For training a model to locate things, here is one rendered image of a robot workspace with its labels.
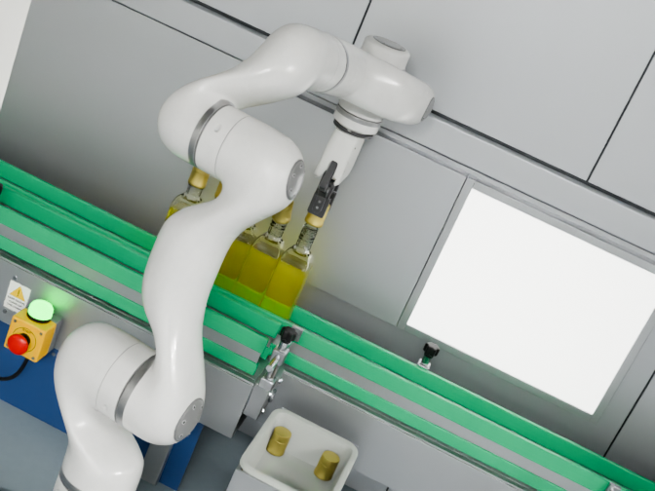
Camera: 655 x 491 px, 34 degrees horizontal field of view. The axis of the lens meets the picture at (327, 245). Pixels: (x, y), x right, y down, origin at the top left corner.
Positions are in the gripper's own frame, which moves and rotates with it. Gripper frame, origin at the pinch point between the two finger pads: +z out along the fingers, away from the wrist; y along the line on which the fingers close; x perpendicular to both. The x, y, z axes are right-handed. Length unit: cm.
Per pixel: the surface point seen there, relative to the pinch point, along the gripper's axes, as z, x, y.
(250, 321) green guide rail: 25.0, -2.7, 6.4
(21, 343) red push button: 40, -36, 26
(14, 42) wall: 62, -155, -177
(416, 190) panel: -6.0, 14.1, -11.9
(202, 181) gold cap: 6.2, -22.0, 1.4
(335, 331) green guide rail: 23.9, 11.8, -3.2
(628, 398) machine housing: 15, 68, -15
